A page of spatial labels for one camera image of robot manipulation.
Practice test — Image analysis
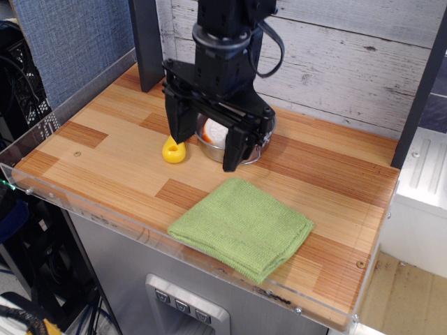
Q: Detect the steel cabinet with buttons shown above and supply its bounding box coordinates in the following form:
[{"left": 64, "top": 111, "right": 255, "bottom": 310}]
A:
[{"left": 70, "top": 214, "right": 328, "bottom": 334}]

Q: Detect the yellow handled toy knife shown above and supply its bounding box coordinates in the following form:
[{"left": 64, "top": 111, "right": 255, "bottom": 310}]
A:
[{"left": 162, "top": 135, "right": 186, "bottom": 163}]

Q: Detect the small steel pot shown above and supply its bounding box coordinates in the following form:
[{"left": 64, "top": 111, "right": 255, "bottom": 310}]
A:
[{"left": 195, "top": 114, "right": 272, "bottom": 165}]

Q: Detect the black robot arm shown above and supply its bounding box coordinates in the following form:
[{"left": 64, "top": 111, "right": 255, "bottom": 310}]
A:
[{"left": 163, "top": 1, "right": 285, "bottom": 172}]

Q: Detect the white orange toy food piece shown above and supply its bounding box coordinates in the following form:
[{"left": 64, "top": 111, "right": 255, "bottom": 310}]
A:
[{"left": 202, "top": 119, "right": 228, "bottom": 149}]

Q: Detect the green towel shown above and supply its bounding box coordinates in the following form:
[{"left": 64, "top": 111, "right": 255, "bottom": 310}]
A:
[{"left": 168, "top": 178, "right": 314, "bottom": 284}]

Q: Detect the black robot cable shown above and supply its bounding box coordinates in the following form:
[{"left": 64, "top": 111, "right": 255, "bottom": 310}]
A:
[{"left": 256, "top": 19, "right": 286, "bottom": 80}]

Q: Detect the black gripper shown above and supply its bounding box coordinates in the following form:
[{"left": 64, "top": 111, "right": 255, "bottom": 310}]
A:
[{"left": 163, "top": 24, "right": 275, "bottom": 172}]

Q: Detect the dark vertical post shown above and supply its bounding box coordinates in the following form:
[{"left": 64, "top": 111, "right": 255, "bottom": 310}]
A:
[
  {"left": 129, "top": 0, "right": 165, "bottom": 92},
  {"left": 390, "top": 10, "right": 446, "bottom": 169}
]

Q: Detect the dark left vertical post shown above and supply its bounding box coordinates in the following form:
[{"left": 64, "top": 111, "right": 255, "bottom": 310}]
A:
[{"left": 129, "top": 0, "right": 165, "bottom": 92}]

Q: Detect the dark right vertical post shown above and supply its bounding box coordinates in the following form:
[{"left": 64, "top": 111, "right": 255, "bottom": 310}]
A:
[{"left": 390, "top": 10, "right": 446, "bottom": 169}]

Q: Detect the clear acrylic table guard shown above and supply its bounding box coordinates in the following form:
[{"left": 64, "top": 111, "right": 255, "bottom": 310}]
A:
[{"left": 1, "top": 66, "right": 399, "bottom": 331}]

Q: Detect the white ribbed block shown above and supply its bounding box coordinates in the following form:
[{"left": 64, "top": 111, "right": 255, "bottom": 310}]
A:
[{"left": 397, "top": 127, "right": 446, "bottom": 209}]

